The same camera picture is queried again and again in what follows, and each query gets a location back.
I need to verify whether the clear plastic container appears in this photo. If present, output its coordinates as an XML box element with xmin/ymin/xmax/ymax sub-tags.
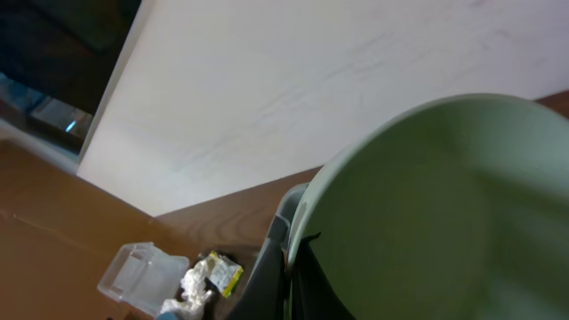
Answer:
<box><xmin>97</xmin><ymin>242</ymin><xmax>189</xmax><ymax>317</ymax></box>

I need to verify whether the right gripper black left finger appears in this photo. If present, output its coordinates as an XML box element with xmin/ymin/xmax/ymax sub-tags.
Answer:
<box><xmin>227</xmin><ymin>238</ymin><xmax>285</xmax><ymax>320</ymax></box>

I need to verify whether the mint green bowl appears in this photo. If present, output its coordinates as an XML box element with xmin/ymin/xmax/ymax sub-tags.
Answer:
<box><xmin>287</xmin><ymin>94</ymin><xmax>568</xmax><ymax>319</ymax></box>

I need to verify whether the yellow green snack wrapper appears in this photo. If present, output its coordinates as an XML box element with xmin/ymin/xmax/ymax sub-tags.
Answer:
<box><xmin>205</xmin><ymin>252</ymin><xmax>244</xmax><ymax>298</ymax></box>

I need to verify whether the dark blue plate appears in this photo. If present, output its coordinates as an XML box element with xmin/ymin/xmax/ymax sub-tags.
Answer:
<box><xmin>156</xmin><ymin>312</ymin><xmax>180</xmax><ymax>320</ymax></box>

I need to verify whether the crumpled white paper napkin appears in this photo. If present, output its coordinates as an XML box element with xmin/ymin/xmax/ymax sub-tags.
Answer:
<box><xmin>159</xmin><ymin>260</ymin><xmax>213</xmax><ymax>320</ymax></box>

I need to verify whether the grey dishwasher rack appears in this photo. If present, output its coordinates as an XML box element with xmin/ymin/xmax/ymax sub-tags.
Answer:
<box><xmin>267</xmin><ymin>183</ymin><xmax>309</xmax><ymax>251</ymax></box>

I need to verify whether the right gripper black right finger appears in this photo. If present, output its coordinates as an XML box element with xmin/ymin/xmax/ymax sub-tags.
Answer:
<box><xmin>293</xmin><ymin>233</ymin><xmax>355</xmax><ymax>320</ymax></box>

